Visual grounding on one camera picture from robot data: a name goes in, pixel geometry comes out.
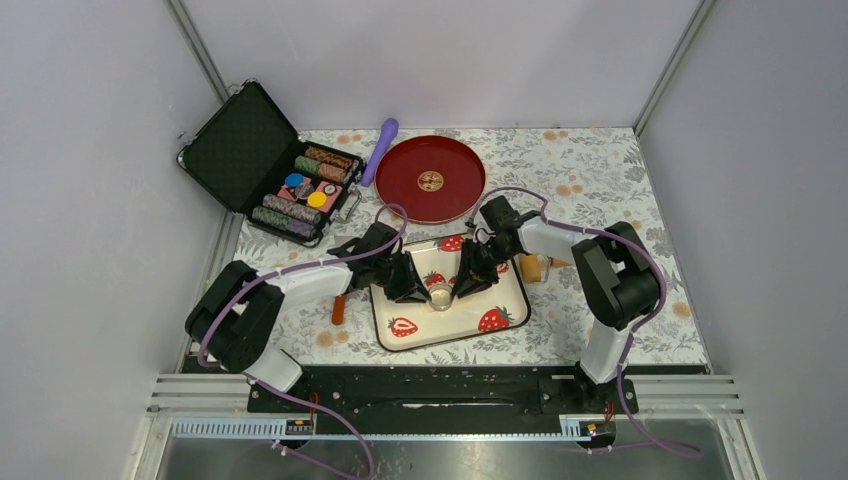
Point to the yellow poker chip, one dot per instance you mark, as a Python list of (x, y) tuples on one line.
[(317, 199)]

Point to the floral pattern table mat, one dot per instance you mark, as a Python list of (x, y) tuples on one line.
[(591, 177)]

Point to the wooden dough roller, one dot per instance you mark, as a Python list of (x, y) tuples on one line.
[(536, 268)]

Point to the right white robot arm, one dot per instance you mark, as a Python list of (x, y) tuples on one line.
[(622, 284)]

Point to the strawberry pattern white tray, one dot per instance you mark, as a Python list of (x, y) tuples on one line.
[(407, 326)]

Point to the metal spatula orange handle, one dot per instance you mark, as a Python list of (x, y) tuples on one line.
[(338, 311)]

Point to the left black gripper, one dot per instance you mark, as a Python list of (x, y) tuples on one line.
[(417, 293)]

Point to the black poker chip case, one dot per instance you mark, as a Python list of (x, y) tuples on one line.
[(242, 155)]

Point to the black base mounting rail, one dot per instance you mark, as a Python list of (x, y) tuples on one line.
[(424, 400)]

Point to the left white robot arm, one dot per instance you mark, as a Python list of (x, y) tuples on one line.
[(233, 321)]

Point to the blue poker chip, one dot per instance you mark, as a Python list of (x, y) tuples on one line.
[(294, 180)]

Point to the purple silicone handle tool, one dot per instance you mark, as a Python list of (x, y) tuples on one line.
[(388, 133)]

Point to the round red lacquer plate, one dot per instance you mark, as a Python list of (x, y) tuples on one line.
[(435, 179)]

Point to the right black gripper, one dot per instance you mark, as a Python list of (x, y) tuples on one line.
[(472, 276)]

